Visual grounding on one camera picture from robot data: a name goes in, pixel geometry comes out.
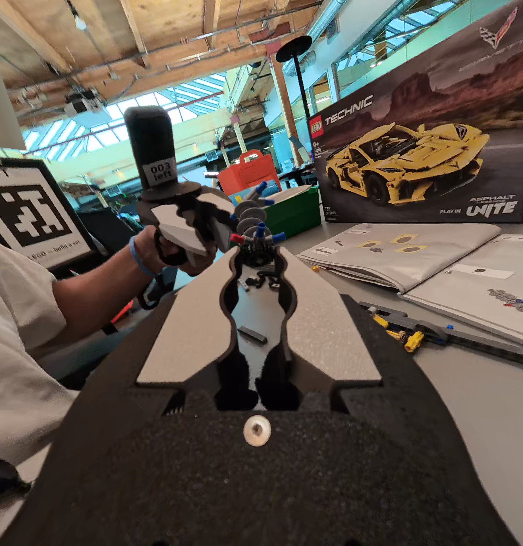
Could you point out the small black lego pieces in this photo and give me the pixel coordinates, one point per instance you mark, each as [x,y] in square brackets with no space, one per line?
[261,279]

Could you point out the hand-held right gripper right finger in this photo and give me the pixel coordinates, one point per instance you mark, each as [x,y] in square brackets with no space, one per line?
[329,337]

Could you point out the lego set box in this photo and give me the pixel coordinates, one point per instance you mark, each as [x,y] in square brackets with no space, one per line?
[415,149]

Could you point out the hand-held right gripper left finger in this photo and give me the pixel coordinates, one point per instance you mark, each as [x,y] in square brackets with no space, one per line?
[184,337]

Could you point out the dark grey lego beam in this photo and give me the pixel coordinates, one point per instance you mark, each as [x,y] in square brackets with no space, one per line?
[252,335]

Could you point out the person's left forearm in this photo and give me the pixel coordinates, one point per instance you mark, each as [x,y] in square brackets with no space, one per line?
[86,290]

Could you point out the black disc-topped pole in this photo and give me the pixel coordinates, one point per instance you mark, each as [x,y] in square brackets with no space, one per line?
[297,64]

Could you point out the green plastic bin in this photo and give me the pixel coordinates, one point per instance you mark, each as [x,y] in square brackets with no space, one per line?
[295,217]

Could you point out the person's left hand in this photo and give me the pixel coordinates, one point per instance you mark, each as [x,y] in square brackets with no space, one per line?
[148,251]

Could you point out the grey lego shock absorber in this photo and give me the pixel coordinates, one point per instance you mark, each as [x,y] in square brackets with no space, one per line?
[248,224]

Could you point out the blue wristband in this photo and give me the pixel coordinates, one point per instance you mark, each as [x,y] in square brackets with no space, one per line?
[138,256]

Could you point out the lego instruction booklet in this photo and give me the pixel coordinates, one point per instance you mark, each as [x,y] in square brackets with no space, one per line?
[415,256]

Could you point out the lego chassis assembly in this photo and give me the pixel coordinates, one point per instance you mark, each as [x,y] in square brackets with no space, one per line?
[436,330]

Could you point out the light grey lego axle pieces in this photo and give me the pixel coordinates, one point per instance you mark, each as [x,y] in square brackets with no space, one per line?
[243,283]

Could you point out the ceiling projector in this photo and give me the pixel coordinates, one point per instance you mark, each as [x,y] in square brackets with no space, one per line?
[80,102]

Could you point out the orange carry bag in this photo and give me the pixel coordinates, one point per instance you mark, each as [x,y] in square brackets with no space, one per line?
[248,170]

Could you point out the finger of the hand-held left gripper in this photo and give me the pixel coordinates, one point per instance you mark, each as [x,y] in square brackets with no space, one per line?
[216,198]
[176,228]

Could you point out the black framed marker sign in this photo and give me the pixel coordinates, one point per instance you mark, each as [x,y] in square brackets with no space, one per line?
[31,213]

